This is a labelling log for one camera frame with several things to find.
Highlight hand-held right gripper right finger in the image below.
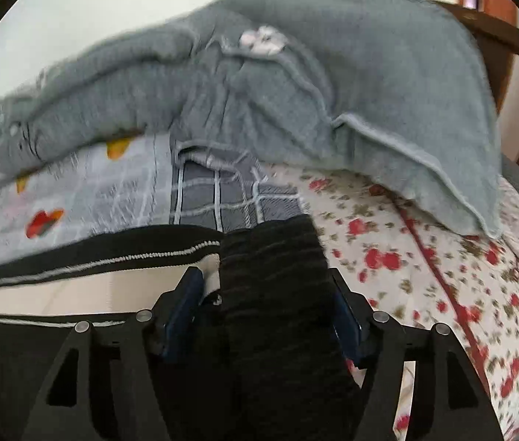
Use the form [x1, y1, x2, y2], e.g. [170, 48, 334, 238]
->
[328, 269, 501, 441]

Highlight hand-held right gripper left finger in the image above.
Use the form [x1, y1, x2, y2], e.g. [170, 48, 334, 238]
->
[20, 266, 206, 441]

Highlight black pants with striped waistband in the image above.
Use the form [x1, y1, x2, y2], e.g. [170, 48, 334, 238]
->
[0, 215, 366, 441]

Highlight red floral bed sheet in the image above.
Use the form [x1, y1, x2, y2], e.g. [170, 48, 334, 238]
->
[259, 165, 519, 441]

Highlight fruit-print plastic sheet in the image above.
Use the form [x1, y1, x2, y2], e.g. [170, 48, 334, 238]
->
[0, 133, 310, 279]

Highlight grey flower-print quilt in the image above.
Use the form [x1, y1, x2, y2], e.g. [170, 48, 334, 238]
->
[0, 0, 504, 240]

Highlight dark wooden bed frame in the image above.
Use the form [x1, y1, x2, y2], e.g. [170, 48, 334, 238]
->
[438, 2, 519, 175]

